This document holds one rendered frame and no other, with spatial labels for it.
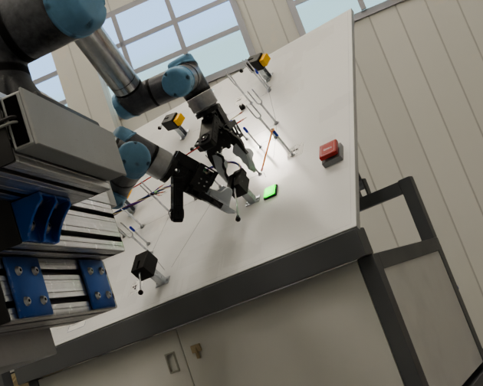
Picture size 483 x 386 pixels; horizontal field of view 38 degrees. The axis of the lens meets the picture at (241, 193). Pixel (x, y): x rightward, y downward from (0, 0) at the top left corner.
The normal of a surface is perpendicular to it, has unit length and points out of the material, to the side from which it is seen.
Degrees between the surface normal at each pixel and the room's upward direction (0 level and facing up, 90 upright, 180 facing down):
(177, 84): 111
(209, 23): 90
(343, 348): 90
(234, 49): 90
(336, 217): 46
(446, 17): 90
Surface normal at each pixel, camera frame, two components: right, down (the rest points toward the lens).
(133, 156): 0.40, -0.30
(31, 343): 0.92, -0.36
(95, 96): -0.21, -0.11
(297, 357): -0.49, 0.01
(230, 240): -0.59, -0.63
